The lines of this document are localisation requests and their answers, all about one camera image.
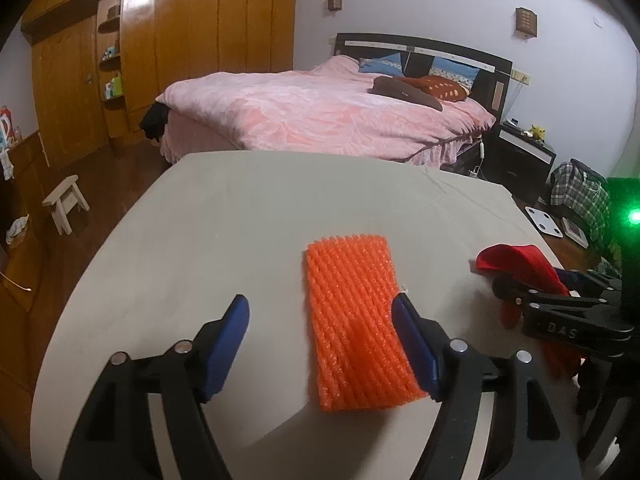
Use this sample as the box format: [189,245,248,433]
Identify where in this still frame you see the red mesh net bag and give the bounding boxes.
[475,244,582,378]

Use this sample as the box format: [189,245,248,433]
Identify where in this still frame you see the orange foam net sleeve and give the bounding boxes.
[305,234,426,413]

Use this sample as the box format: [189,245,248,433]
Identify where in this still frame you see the white bathroom scale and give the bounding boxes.
[524,206,563,238]

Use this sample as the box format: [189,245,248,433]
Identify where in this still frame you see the plaid cloth covered chair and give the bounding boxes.
[550,158,611,248]

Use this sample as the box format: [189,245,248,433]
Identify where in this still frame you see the black nightstand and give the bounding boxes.
[480,124,556,206]

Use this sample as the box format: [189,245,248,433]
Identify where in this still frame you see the yellow plush toy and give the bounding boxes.
[529,125,546,141]

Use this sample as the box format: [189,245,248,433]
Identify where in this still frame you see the black bed headboard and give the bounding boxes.
[333,32,512,119]

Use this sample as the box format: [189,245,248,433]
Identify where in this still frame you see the brown flat cushion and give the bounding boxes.
[368,76,442,112]

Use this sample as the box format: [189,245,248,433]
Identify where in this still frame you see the right blue pillow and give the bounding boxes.
[428,58,480,91]

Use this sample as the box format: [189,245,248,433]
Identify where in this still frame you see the blue pillow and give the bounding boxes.
[428,58,480,91]
[359,52,404,77]

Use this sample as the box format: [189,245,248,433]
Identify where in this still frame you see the small white wooden stool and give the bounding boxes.
[42,174,90,235]

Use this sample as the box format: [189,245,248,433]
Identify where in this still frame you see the left blue pillow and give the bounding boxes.
[359,52,404,77]

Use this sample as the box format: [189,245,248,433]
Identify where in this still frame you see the pink quilted bed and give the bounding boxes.
[156,55,496,168]

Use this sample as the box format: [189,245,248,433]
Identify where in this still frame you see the wooden wardrobe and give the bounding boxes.
[21,0,295,169]

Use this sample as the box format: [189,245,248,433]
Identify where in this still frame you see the white charger cable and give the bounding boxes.
[466,136,490,179]

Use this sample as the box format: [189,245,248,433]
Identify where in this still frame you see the right wall lamp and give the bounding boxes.
[514,6,538,39]

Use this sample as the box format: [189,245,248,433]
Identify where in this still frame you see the wall lamp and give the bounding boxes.
[326,0,343,13]
[514,6,538,39]

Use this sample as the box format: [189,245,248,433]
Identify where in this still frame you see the left wall lamp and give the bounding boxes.
[326,0,343,13]

